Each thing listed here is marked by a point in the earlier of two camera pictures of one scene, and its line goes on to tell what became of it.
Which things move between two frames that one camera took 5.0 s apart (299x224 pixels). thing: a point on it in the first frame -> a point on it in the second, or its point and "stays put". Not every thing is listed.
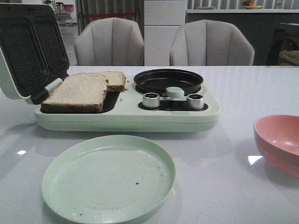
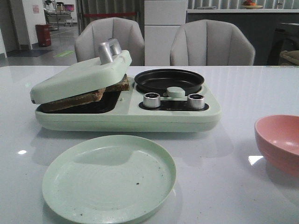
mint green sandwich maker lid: (32, 56) -> (84, 77)
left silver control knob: (151, 100) stays put
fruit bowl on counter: (247, 4) stays put
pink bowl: (277, 137) stays put
